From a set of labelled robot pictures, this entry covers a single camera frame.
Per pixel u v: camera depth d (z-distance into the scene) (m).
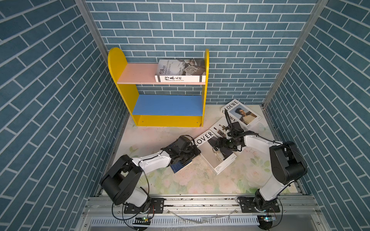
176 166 0.87
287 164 0.47
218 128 1.03
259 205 0.66
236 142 0.71
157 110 0.97
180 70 0.77
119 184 0.43
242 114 1.12
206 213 0.72
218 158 0.87
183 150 0.71
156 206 0.74
